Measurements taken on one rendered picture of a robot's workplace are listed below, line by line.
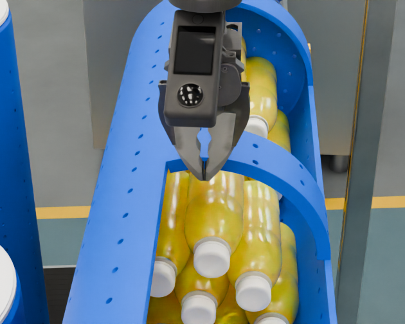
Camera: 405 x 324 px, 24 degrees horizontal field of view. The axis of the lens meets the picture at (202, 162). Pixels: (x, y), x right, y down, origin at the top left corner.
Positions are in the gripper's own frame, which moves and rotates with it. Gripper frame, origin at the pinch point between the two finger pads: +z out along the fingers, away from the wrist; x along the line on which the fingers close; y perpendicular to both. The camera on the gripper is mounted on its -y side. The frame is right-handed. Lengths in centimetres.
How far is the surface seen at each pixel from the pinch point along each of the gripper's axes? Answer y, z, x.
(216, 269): -2.6, 10.6, -1.4
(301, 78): 49, 16, -13
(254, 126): 30.7, 13.1, -5.5
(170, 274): -2.3, 11.8, 3.6
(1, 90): 74, 33, 42
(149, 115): 15.1, 2.3, 7.1
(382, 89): 106, 49, -35
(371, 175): 106, 72, -35
